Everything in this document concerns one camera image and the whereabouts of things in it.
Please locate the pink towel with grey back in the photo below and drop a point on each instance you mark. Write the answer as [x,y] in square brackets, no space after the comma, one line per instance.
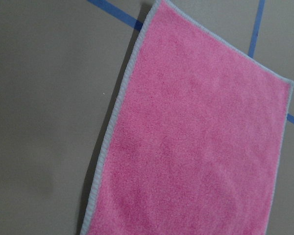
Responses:
[193,144]

